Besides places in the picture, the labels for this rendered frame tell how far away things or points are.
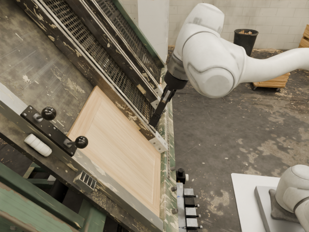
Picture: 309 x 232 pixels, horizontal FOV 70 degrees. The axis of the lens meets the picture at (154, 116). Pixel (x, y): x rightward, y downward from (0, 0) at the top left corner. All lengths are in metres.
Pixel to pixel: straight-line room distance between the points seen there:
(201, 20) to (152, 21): 4.31
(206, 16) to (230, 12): 5.72
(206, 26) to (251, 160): 2.33
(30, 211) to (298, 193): 1.04
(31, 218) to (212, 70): 0.52
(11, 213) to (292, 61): 0.77
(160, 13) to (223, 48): 4.38
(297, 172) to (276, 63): 0.70
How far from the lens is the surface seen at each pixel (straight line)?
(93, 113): 1.01
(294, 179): 1.22
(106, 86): 1.15
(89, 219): 0.87
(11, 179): 0.76
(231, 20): 6.38
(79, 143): 0.66
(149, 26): 4.95
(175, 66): 0.67
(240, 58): 0.53
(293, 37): 6.92
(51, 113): 0.64
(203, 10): 0.63
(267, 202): 1.41
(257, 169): 2.74
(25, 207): 0.63
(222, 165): 2.64
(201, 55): 0.49
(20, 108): 0.75
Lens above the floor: 1.85
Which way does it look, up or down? 34 degrees down
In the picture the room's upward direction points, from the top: straight up
